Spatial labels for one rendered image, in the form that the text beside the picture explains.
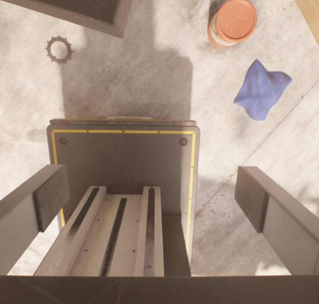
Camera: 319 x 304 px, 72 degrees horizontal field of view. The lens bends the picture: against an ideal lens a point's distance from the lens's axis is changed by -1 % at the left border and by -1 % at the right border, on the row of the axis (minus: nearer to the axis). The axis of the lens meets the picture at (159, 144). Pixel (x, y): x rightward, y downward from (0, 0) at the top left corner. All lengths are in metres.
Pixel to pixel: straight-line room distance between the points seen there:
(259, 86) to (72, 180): 1.12
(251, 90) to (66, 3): 1.17
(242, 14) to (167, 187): 0.88
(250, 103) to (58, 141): 1.03
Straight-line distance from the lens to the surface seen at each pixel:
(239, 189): 0.17
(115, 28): 0.25
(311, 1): 1.48
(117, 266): 0.76
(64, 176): 0.16
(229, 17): 1.20
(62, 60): 1.40
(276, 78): 1.45
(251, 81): 1.37
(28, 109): 1.51
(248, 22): 1.22
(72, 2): 0.32
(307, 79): 1.57
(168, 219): 1.14
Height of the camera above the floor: 1.30
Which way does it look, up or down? 74 degrees down
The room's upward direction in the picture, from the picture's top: 176 degrees clockwise
